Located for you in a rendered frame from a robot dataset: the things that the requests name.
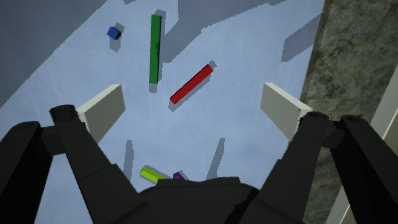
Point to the purple rod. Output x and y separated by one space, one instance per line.
177 175

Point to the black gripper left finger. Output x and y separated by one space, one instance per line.
26 154

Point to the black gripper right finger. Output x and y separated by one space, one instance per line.
368 168

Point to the small blue cube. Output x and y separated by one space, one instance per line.
113 33

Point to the red rod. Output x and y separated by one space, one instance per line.
192 83

